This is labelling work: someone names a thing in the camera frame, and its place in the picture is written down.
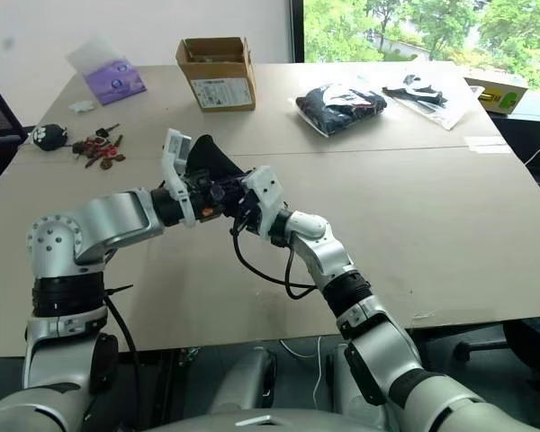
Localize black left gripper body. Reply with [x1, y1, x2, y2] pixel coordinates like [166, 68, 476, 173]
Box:
[184, 170, 229, 222]

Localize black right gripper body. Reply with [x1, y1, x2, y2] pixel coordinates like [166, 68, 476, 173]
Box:
[227, 175, 263, 235]

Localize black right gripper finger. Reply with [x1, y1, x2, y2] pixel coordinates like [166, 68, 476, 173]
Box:
[219, 174, 251, 194]

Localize black drawstring pouch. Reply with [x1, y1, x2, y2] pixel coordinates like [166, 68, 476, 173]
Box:
[186, 133, 249, 182]

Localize black white round pouch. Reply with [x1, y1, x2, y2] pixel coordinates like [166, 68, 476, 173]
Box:
[28, 122, 69, 155]

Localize open brown cardboard box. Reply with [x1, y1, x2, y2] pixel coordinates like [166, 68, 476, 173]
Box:
[175, 36, 257, 113]

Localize bunch of keys with red tags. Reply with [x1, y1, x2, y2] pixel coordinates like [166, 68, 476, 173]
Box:
[71, 123, 128, 172]

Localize black clothes in clear bag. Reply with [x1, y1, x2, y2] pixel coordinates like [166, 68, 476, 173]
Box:
[287, 82, 389, 138]

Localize purple tissue pack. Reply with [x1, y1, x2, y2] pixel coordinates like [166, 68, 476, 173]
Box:
[66, 38, 149, 107]

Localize flat clear bag with black item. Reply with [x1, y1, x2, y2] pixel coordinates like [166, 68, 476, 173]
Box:
[381, 71, 472, 132]

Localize silver robot torso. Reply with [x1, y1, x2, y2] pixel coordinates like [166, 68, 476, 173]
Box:
[0, 344, 540, 432]

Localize black chair base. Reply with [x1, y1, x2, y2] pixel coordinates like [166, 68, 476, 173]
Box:
[453, 314, 540, 362]

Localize yellow and green carton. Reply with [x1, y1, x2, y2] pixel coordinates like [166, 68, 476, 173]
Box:
[463, 67, 530, 114]

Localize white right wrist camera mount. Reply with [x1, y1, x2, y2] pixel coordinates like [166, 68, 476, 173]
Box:
[241, 165, 286, 239]

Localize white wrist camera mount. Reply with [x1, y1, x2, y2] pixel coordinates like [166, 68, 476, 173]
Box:
[160, 128, 197, 227]
[241, 165, 286, 239]

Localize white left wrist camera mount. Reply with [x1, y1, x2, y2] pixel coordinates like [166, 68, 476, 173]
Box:
[160, 128, 197, 227]

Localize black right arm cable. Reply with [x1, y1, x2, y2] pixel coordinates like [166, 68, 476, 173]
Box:
[229, 227, 319, 301]

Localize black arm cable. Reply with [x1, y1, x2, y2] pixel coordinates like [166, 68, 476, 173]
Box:
[229, 227, 319, 301]
[102, 283, 146, 432]

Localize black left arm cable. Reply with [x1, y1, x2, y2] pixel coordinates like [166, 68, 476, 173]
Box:
[102, 283, 146, 432]

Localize black window frame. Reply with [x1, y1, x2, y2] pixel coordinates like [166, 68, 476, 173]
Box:
[289, 0, 306, 64]

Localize white cable under table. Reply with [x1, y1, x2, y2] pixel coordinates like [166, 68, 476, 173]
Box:
[279, 337, 328, 409]

